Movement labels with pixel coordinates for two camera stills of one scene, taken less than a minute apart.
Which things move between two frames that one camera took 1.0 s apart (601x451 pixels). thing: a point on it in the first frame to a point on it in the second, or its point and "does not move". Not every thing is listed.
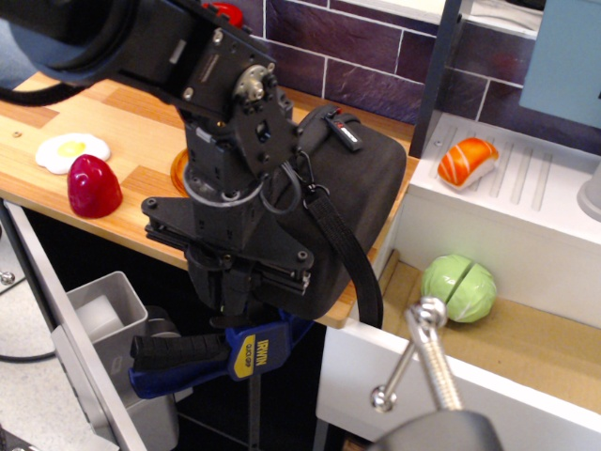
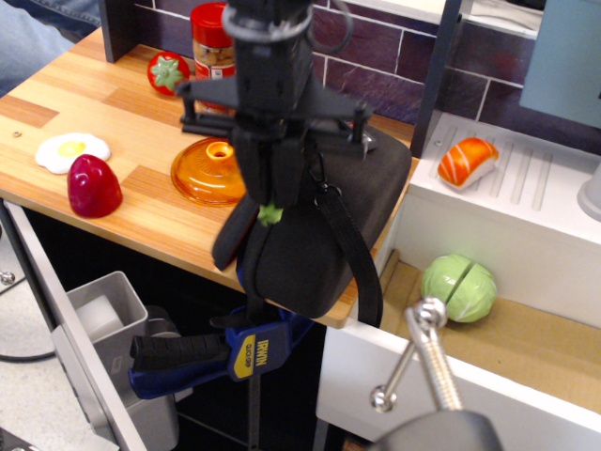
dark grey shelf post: x=431 y=99 does not move
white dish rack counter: x=521 y=221 does not move
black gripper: x=223 y=241 to x=271 y=97
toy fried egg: x=56 y=153 does not move
